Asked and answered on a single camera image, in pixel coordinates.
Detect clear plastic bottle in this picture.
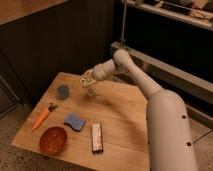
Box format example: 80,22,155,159
87,88,96,98

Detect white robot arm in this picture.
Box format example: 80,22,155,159
80,49,198,171

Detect blue cup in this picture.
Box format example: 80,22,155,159
57,85,69,100

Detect blue sponge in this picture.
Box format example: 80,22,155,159
64,113,86,132

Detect orange toy carrot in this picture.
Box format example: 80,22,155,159
32,103,57,131

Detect red bowl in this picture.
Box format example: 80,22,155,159
39,126,67,155

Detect metal shelf rack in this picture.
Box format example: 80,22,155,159
110,0,213,129

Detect black floor cable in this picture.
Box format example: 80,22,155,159
193,129,213,144

